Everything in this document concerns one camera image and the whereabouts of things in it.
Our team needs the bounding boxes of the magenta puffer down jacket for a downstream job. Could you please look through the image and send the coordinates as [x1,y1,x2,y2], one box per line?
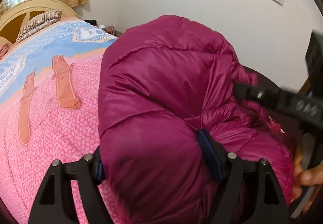
[98,16,294,223]

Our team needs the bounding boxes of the person's right hand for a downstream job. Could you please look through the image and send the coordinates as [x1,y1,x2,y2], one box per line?
[290,146,323,214]

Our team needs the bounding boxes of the pink fleece blanket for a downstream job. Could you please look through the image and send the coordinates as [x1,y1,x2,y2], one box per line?
[1,48,104,223]

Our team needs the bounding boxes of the pink floral pillow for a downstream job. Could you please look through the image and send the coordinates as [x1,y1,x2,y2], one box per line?
[0,44,9,60]

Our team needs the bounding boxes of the blue patterned bed sheet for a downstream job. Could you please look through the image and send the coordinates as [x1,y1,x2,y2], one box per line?
[1,18,117,104]

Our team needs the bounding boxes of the dark nightstand clutter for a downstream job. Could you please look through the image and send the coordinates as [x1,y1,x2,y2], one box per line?
[85,19,123,37]

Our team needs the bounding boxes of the striped grey pillow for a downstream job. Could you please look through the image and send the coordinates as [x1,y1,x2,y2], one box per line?
[16,10,61,42]

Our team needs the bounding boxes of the cream wooden headboard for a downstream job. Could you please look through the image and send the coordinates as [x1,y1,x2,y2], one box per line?
[0,0,79,47]

